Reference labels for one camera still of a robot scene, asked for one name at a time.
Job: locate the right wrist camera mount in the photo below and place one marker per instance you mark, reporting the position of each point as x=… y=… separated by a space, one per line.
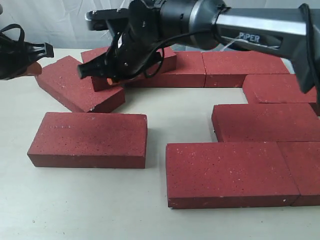
x=114 y=20

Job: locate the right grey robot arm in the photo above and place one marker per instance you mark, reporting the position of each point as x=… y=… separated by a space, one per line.
x=191 y=22

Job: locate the front large red brick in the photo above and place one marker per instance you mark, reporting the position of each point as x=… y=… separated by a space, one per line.
x=214 y=175

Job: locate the blue-grey backdrop cloth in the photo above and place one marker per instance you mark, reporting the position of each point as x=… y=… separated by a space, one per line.
x=62 y=23

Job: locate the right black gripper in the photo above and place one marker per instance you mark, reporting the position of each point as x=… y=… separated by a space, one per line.
x=133 y=50

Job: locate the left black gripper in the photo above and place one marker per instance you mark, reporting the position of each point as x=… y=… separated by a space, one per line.
x=19 y=58

